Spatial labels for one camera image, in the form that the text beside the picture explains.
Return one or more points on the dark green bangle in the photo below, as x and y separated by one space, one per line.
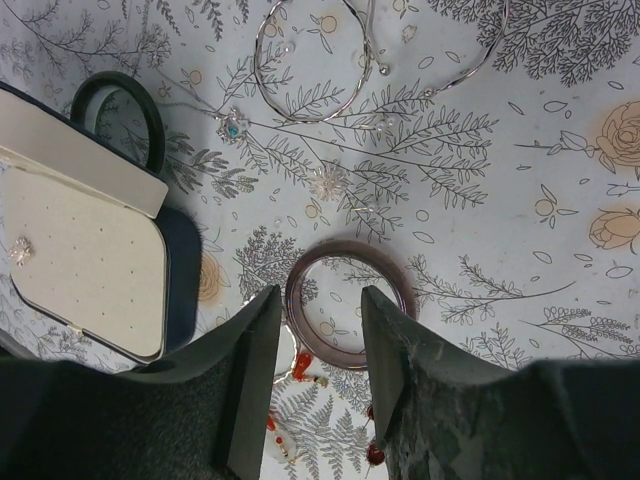
93 93

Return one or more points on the cream navy jewelry box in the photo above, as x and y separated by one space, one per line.
111 259

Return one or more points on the orange drop earring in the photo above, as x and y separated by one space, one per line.
285 446

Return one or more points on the crystal flower earring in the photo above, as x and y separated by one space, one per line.
328 183

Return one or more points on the twisted silver bangle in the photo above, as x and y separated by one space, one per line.
261 84

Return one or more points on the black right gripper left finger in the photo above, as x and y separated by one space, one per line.
199 413

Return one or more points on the silver open cuff bangle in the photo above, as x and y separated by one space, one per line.
372 52

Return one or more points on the silver flower stud in box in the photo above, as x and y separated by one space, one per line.
21 251

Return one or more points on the floral patterned tablecloth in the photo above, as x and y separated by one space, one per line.
510 202

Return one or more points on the red bead earring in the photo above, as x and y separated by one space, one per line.
374 456

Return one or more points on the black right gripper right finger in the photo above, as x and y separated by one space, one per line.
442 413

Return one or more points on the dark purple bangle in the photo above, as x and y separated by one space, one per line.
323 298

